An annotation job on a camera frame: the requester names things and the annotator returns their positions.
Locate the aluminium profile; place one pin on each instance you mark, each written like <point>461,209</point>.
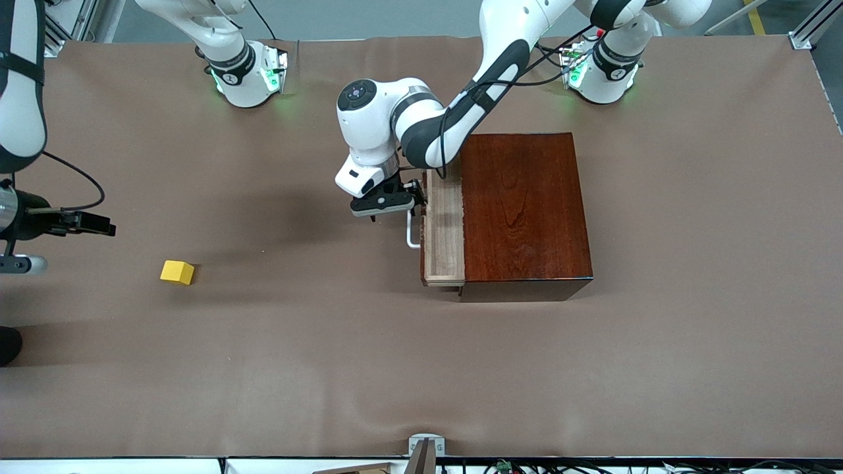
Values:
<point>807,33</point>

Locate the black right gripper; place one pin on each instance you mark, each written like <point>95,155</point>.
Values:
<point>34,223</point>

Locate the black round object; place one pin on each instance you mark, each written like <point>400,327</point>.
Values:
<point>8,345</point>

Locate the yellow block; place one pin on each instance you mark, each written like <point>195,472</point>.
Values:
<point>176,272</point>

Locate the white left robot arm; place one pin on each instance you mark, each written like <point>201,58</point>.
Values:
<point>369,125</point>

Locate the aluminium camera stand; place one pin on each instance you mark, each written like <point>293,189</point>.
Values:
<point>425,454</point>

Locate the light wooden board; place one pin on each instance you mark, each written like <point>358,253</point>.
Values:
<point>362,469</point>

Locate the brown table cloth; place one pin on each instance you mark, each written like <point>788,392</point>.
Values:
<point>329,368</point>

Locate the aluminium frame with black bars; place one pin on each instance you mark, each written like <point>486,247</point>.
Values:
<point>79,20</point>

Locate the green terminal connector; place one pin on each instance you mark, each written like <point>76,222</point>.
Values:
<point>504,465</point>

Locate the dark red wooden cabinet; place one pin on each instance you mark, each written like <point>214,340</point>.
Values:
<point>527,217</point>

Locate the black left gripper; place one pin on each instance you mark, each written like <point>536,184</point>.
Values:
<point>409,187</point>

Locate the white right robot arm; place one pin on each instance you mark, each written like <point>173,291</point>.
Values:
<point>230,72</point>

